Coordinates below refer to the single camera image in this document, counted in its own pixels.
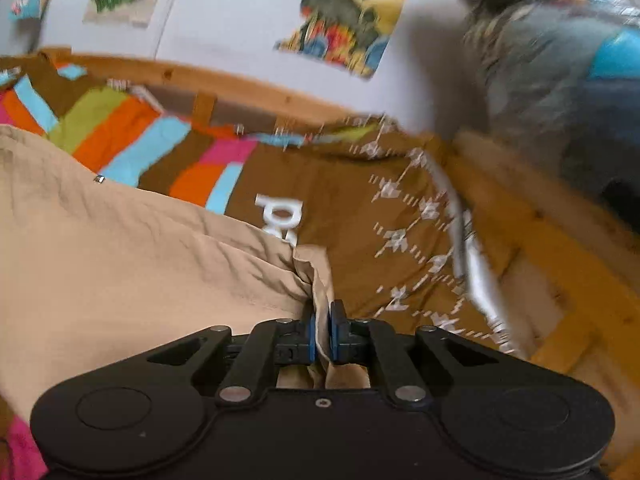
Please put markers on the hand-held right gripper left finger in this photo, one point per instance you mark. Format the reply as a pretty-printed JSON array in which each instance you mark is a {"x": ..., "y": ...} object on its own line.
[{"x": 311, "y": 332}]

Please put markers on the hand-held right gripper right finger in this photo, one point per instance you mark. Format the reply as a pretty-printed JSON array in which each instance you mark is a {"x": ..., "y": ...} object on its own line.
[{"x": 334, "y": 332}]

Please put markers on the beige hooded jacket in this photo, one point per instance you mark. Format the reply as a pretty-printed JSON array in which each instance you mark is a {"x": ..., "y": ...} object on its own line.
[{"x": 125, "y": 270}]

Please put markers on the clear plastic bag of clothes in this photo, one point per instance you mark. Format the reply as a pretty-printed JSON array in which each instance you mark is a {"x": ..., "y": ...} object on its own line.
[{"x": 550, "y": 85}]

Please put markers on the brown colourful printed blanket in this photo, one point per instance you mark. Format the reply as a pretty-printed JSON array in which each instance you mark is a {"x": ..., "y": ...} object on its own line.
[{"x": 340, "y": 200}]

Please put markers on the wooden bed frame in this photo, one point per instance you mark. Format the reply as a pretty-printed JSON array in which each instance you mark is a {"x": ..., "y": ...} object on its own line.
[{"x": 550, "y": 260}]

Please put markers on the landscape wall poster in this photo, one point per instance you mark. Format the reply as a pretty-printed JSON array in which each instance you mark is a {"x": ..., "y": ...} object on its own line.
[{"x": 345, "y": 10}]

